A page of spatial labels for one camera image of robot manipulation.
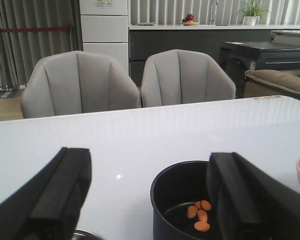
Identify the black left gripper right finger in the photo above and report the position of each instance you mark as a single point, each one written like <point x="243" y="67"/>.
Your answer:
<point x="250" y="204"/>

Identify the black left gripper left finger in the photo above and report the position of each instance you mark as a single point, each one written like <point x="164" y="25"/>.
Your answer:
<point x="48" y="206"/>

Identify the glass lid blue knob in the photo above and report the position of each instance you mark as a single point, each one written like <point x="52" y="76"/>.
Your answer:
<point x="84" y="235"/>

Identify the dark blue saucepan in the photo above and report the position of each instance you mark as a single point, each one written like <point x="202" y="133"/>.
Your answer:
<point x="172" y="191"/>

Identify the grey chair left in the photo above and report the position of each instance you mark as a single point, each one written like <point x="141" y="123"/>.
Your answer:
<point x="78" y="82"/>

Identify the grey chair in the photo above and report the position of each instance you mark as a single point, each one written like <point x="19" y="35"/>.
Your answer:
<point x="78" y="82"/>
<point x="182" y="77"/>

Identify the beige cushion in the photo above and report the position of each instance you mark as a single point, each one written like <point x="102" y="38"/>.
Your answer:
<point x="276" y="80"/>

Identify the dark appliance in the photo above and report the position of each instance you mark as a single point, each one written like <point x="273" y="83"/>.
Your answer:
<point x="237" y="57"/>

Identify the grey chair right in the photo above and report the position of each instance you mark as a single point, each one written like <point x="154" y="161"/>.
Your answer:
<point x="182" y="77"/>

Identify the potted green plant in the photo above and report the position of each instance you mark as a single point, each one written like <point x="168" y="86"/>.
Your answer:
<point x="252" y="12"/>

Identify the fruit plate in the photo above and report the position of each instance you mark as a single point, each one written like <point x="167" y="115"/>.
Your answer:
<point x="189" y="20"/>

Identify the grey kitchen counter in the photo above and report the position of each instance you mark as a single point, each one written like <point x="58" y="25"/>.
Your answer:
<point x="146" y="42"/>

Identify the white drawer cabinet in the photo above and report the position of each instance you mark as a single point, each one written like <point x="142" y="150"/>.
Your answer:
<point x="104" y="28"/>

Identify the chrome faucet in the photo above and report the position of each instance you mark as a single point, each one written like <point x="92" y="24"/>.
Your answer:
<point x="213" y="11"/>

